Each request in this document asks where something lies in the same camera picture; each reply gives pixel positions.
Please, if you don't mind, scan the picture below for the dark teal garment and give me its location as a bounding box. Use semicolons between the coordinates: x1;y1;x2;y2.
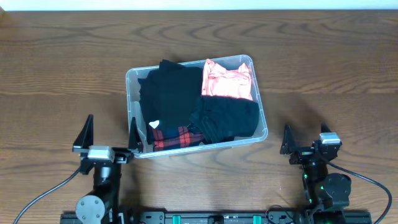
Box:
190;96;259;144

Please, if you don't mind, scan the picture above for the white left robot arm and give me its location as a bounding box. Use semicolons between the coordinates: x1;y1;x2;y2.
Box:
73;114;144;223

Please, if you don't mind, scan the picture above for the coral pink garment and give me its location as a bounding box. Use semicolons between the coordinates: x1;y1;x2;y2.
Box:
201;59;252;101

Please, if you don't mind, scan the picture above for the red navy plaid shirt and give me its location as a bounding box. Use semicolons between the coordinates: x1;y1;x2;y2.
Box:
147;126;206;152

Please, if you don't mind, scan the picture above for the clear plastic storage bin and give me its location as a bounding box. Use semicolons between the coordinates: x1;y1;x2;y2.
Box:
125;55;269;159

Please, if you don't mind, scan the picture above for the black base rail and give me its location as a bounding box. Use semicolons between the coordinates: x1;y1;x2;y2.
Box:
60;211;373;224

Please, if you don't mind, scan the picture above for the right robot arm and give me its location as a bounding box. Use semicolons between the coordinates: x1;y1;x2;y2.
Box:
280;124;351;224

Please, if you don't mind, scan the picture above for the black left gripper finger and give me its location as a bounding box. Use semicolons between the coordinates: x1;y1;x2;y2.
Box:
127;117;144;152
73;114;94;149

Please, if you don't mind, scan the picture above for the black garment with tag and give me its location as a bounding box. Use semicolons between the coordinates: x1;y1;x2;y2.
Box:
138;60;203;129

